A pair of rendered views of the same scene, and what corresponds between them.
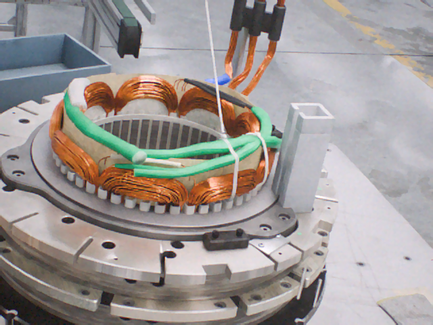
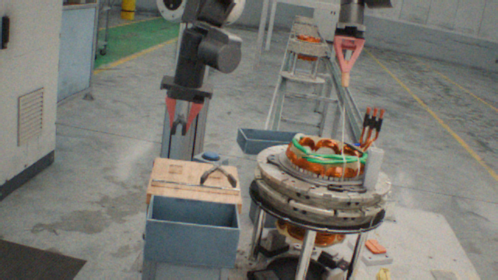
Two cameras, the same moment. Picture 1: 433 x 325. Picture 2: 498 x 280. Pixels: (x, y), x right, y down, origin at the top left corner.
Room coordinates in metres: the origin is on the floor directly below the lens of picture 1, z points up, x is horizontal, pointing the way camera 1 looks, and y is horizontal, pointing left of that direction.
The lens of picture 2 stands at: (-0.38, -0.29, 1.48)
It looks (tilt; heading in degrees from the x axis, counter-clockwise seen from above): 18 degrees down; 27
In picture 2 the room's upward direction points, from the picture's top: 9 degrees clockwise
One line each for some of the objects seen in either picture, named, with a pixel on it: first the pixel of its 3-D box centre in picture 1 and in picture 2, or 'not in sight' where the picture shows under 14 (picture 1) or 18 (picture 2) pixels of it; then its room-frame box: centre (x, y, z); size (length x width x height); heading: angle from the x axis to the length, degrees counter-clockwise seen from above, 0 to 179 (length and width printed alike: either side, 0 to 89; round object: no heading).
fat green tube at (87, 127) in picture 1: (96, 120); (300, 144); (0.62, 0.10, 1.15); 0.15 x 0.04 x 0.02; 26
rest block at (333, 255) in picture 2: not in sight; (331, 254); (0.78, 0.01, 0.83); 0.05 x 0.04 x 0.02; 80
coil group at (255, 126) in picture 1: (247, 137); not in sight; (0.70, -0.02, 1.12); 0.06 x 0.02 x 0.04; 26
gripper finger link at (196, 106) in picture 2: not in sight; (184, 109); (0.40, 0.27, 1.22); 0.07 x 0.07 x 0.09; 35
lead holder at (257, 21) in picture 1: (257, 17); (372, 122); (0.78, -0.01, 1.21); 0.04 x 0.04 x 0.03; 26
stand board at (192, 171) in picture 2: not in sight; (194, 183); (0.44, 0.25, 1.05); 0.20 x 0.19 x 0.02; 35
